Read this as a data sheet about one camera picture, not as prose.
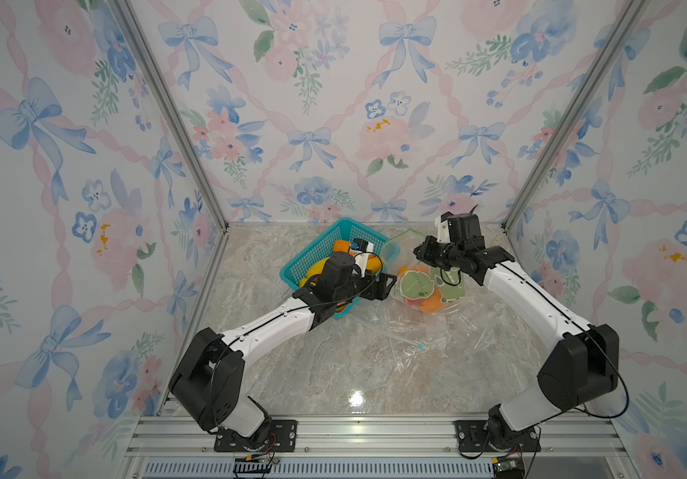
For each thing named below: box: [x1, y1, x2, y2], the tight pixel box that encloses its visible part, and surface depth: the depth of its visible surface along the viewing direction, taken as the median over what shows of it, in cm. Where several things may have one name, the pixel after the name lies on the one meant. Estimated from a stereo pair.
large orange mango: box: [419, 286, 446, 314], surface depth 92 cm
